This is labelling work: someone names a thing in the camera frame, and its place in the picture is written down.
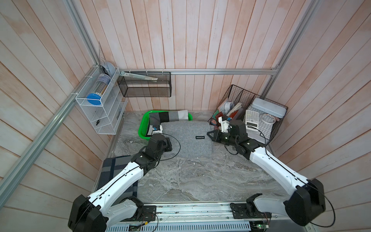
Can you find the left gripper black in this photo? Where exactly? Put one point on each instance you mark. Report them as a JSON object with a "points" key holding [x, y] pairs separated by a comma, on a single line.
{"points": [[167, 145]]}

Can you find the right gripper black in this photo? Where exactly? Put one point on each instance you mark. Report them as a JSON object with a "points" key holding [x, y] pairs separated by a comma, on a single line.
{"points": [[215, 135]]}

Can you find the green plastic basket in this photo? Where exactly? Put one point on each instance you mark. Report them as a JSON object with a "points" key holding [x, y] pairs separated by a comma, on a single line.
{"points": [[144, 124]]}

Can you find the grey black checkered scarf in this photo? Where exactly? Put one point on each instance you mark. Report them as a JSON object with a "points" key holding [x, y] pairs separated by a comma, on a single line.
{"points": [[157, 118]]}

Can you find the plain grey scarf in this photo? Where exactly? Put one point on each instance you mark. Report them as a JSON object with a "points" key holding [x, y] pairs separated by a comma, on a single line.
{"points": [[189, 138]]}

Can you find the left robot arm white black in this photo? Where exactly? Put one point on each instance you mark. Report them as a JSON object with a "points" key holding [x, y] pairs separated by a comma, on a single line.
{"points": [[116, 185]]}

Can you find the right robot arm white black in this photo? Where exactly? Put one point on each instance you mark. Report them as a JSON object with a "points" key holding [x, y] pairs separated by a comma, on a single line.
{"points": [[307, 199]]}

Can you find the navy grey plaid scarf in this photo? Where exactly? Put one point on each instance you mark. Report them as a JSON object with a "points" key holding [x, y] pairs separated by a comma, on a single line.
{"points": [[112, 167]]}

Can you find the grey ruler in basket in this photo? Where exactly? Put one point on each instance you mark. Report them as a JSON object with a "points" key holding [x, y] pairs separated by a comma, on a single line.
{"points": [[138, 76]]}

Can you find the red booklet in organizer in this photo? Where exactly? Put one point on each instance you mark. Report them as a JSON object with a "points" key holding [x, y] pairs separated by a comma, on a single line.
{"points": [[219, 116]]}

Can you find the white calculator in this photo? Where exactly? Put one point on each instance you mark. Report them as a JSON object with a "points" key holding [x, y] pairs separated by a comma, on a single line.
{"points": [[251, 120]]}

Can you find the white tape roll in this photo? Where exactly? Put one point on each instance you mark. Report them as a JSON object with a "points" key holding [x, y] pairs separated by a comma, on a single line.
{"points": [[268, 119]]}

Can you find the white rectangular plastic box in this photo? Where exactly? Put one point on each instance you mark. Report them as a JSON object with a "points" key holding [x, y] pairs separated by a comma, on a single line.
{"points": [[269, 108]]}

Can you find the clear tube blue cap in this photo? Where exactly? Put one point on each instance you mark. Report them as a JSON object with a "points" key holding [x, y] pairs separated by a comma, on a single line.
{"points": [[95, 94]]}

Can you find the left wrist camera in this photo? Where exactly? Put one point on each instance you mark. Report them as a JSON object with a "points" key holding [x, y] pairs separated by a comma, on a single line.
{"points": [[156, 129]]}

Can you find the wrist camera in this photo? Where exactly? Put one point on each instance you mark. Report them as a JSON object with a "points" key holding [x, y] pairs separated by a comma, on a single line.
{"points": [[224, 126], [156, 129]]}

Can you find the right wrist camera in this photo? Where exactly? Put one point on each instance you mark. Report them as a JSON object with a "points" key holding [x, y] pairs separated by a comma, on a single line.
{"points": [[224, 126]]}

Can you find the black wire desk organizer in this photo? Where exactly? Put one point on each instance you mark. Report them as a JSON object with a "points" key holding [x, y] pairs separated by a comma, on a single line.
{"points": [[237, 99]]}

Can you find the horizontal aluminium wall bar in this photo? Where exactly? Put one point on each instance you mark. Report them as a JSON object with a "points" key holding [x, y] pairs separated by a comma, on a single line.
{"points": [[219, 71]]}

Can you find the black mesh wall basket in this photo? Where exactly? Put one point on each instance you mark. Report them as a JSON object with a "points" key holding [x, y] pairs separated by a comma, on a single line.
{"points": [[131, 87]]}

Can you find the white wire wall shelf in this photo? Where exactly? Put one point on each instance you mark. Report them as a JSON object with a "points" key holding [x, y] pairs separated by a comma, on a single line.
{"points": [[102, 102]]}

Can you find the aluminium mounting rail base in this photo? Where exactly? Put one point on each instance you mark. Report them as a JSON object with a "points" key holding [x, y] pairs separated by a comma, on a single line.
{"points": [[204, 217]]}

